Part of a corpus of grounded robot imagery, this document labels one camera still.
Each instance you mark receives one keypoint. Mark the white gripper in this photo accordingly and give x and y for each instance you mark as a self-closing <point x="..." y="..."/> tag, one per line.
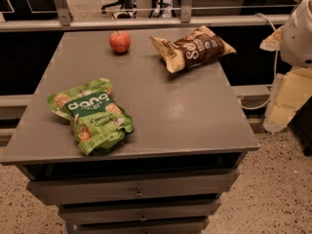
<point x="298" y="36"/>

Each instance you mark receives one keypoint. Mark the red apple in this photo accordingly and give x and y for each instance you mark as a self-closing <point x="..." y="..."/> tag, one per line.
<point x="120" y="41"/>

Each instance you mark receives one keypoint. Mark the brown chip bag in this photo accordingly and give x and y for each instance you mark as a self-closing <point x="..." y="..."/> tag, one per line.
<point x="200" y="46"/>

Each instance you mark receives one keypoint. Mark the green rice chip bag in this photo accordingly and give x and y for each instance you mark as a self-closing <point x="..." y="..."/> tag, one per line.
<point x="98" y="123"/>

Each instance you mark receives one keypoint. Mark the grey drawer cabinet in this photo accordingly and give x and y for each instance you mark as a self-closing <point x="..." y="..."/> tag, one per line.
<point x="188" y="121"/>

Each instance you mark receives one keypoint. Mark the bottom grey drawer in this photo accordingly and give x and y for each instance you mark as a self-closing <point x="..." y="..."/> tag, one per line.
<point x="159" y="226"/>

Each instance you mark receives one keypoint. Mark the grey drawer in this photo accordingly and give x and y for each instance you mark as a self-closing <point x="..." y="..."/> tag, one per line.
<point x="132" y="187"/>
<point x="142" y="211"/>
<point x="159" y="226"/>

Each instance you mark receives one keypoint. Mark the grey metal railing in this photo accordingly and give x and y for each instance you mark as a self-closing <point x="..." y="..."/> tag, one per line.
<point x="47" y="15"/>

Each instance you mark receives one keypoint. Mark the middle grey drawer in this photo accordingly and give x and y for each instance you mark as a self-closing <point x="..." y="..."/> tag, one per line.
<point x="142" y="211"/>

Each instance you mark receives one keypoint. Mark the top grey drawer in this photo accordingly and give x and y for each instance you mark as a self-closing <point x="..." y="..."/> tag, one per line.
<point x="132" y="187"/>

